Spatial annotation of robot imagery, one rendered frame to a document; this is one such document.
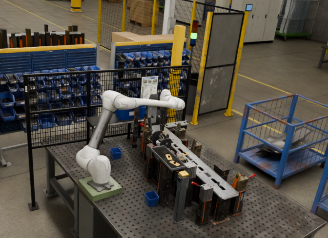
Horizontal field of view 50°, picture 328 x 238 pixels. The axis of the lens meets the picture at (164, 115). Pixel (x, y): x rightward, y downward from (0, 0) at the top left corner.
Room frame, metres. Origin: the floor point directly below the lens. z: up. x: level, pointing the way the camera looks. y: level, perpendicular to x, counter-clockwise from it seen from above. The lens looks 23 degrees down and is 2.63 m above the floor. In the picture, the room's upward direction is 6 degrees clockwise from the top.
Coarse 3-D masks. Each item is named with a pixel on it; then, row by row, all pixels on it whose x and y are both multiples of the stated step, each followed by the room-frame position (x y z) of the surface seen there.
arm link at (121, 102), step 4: (120, 96) 2.93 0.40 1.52; (124, 96) 2.95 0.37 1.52; (116, 100) 2.87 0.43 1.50; (120, 100) 2.85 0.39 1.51; (124, 100) 2.87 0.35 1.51; (128, 100) 2.89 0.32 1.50; (132, 100) 2.93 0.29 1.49; (116, 104) 2.85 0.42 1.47; (120, 104) 2.83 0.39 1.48; (124, 104) 2.85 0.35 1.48; (128, 104) 2.87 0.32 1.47; (132, 104) 2.91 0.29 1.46; (120, 108) 2.83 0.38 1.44; (124, 108) 2.85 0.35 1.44; (128, 108) 2.88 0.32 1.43; (132, 108) 2.94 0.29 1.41
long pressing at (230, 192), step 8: (152, 128) 3.43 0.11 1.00; (176, 144) 3.12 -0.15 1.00; (184, 152) 2.98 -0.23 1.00; (192, 160) 2.83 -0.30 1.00; (200, 160) 2.85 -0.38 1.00; (208, 168) 2.72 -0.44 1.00; (200, 176) 2.58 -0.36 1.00; (216, 176) 2.61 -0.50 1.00; (216, 184) 2.48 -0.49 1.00; (224, 184) 2.49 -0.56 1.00; (216, 192) 2.37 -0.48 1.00; (224, 192) 2.38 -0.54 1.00; (232, 192) 2.39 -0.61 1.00
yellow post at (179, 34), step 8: (176, 32) 4.09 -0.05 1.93; (184, 32) 4.11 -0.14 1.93; (176, 40) 4.08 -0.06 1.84; (176, 48) 4.07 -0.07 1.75; (176, 56) 4.07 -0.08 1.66; (176, 64) 4.07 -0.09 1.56; (176, 72) 4.08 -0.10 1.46; (176, 80) 4.09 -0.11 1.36; (176, 88) 4.09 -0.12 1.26; (176, 96) 4.10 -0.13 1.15; (168, 120) 4.07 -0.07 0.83
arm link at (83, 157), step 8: (104, 96) 2.99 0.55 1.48; (112, 96) 2.95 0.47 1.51; (104, 104) 2.94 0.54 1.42; (112, 104) 2.93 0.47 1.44; (104, 112) 2.92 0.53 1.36; (112, 112) 2.95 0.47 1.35; (104, 120) 2.89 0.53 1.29; (96, 128) 2.87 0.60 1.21; (104, 128) 2.88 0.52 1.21; (96, 136) 2.83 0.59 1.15; (88, 144) 2.83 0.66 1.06; (96, 144) 2.81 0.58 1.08; (80, 152) 2.80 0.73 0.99; (88, 152) 2.75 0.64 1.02; (96, 152) 2.78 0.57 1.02; (80, 160) 2.74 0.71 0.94; (88, 160) 2.70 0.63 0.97
